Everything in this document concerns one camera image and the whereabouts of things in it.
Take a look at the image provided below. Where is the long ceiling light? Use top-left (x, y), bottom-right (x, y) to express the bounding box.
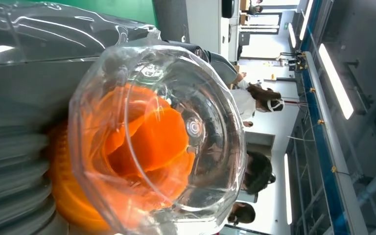
top-left (317, 43), bottom-right (355, 120)
top-left (299, 0), bottom-right (315, 42)
top-left (287, 23), bottom-right (298, 49)
top-left (283, 153), bottom-right (293, 226)

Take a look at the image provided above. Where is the orange bottle with clear cap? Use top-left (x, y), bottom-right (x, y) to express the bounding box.
top-left (45, 39), bottom-right (249, 235)

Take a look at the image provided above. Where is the person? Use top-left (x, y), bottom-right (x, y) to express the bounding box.
top-left (242, 150), bottom-right (277, 196)
top-left (247, 0), bottom-right (264, 16)
top-left (226, 201), bottom-right (257, 227)
top-left (207, 51), bottom-right (248, 90)
top-left (229, 81), bottom-right (285, 128)

